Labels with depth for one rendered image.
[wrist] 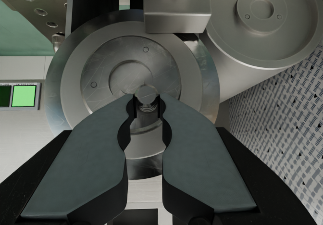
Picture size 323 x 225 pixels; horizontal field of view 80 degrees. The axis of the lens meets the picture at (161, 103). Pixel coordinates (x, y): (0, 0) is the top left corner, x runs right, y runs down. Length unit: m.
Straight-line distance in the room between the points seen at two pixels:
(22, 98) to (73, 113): 0.42
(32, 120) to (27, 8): 0.25
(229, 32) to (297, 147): 0.15
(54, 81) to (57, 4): 0.31
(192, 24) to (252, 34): 0.07
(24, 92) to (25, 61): 2.99
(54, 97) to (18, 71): 3.39
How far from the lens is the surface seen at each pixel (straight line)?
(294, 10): 0.24
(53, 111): 0.18
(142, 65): 0.15
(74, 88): 0.17
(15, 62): 3.65
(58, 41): 0.58
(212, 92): 0.17
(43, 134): 0.55
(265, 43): 0.21
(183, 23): 0.16
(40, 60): 3.47
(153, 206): 0.52
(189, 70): 0.16
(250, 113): 0.35
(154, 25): 0.16
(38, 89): 0.57
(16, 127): 0.59
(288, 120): 0.28
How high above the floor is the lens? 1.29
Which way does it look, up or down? 10 degrees down
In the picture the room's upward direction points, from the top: 179 degrees clockwise
